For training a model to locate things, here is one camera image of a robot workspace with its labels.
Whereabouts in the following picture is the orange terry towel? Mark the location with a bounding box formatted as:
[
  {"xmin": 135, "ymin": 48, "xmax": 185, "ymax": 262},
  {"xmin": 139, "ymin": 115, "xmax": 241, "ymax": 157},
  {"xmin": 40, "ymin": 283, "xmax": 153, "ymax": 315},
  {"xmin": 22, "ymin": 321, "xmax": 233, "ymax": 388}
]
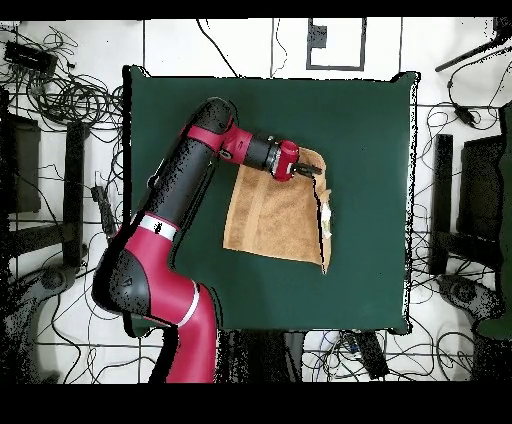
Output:
[{"xmin": 222, "ymin": 146, "xmax": 333, "ymax": 275}]

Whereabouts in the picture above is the black flat bar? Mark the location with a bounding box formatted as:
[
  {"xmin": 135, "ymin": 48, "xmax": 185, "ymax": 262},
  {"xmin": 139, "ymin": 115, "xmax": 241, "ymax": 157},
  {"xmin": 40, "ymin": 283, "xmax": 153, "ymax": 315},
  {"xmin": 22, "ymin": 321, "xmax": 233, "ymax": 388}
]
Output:
[
  {"xmin": 62, "ymin": 121, "xmax": 86, "ymax": 268},
  {"xmin": 429, "ymin": 133, "xmax": 454, "ymax": 275}
]

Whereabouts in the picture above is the dark green table cloth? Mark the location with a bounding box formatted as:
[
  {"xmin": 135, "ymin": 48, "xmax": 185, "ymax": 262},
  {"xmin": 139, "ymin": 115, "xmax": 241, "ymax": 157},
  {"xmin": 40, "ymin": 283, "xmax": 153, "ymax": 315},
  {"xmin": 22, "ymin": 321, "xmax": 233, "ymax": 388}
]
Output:
[{"xmin": 121, "ymin": 64, "xmax": 421, "ymax": 339}]

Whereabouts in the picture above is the black power adapter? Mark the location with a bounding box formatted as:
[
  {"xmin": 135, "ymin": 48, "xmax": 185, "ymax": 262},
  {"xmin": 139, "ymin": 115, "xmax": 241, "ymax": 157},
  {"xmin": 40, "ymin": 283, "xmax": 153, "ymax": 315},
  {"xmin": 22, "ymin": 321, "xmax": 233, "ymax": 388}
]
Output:
[{"xmin": 453, "ymin": 104, "xmax": 478, "ymax": 128}]

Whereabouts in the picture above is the black panel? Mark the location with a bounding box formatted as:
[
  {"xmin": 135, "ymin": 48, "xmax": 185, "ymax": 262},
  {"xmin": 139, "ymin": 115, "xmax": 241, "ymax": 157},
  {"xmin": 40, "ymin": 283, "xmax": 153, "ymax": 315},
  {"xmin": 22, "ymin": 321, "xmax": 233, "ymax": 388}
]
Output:
[
  {"xmin": 0, "ymin": 113, "xmax": 42, "ymax": 215},
  {"xmin": 457, "ymin": 135, "xmax": 505, "ymax": 241}
]

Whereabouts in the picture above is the black power strip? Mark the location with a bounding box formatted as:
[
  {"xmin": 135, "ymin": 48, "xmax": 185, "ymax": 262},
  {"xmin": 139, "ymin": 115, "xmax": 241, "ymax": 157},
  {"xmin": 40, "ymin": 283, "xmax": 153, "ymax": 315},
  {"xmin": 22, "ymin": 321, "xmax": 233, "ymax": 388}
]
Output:
[
  {"xmin": 353, "ymin": 330, "xmax": 390, "ymax": 380},
  {"xmin": 90, "ymin": 183, "xmax": 122, "ymax": 252}
]

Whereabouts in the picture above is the black rod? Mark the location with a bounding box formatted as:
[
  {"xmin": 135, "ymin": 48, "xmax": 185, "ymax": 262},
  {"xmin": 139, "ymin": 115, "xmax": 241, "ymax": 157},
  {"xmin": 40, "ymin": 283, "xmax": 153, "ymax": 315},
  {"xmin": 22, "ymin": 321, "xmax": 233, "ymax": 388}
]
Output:
[{"xmin": 434, "ymin": 33, "xmax": 512, "ymax": 73}]

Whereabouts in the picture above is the grey chair base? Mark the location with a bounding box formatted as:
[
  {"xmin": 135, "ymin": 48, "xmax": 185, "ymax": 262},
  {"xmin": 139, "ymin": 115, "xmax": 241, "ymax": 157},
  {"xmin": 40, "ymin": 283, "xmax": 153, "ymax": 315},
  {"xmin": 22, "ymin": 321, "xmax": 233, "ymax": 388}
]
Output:
[
  {"xmin": 435, "ymin": 273, "xmax": 505, "ymax": 321},
  {"xmin": 0, "ymin": 263, "xmax": 78, "ymax": 381}
]

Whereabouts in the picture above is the black rectangular box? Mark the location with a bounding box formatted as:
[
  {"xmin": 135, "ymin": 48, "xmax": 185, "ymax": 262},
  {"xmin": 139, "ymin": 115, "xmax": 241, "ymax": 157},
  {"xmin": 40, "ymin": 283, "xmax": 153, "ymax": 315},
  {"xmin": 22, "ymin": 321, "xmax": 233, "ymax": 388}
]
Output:
[{"xmin": 3, "ymin": 41, "xmax": 59, "ymax": 75}]

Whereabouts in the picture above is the long black cable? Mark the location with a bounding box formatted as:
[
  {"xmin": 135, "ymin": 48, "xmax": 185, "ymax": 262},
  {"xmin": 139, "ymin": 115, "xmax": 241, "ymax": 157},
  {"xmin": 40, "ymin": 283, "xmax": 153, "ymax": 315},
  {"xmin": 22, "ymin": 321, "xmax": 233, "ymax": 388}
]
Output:
[{"xmin": 195, "ymin": 18, "xmax": 241, "ymax": 78}]

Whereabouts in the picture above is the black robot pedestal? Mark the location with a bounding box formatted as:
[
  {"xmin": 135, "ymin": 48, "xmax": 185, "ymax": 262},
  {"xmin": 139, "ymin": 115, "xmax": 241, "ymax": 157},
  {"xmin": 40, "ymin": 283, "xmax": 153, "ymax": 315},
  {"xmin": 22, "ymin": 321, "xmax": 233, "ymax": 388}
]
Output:
[{"xmin": 215, "ymin": 329, "xmax": 309, "ymax": 383}]

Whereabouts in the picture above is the tangle of black cables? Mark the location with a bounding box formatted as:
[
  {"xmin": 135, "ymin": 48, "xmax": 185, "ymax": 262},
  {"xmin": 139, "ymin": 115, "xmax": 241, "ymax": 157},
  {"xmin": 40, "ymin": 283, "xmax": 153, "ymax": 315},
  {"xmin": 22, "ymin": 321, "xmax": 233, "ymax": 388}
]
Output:
[{"xmin": 0, "ymin": 23, "xmax": 125, "ymax": 133}]

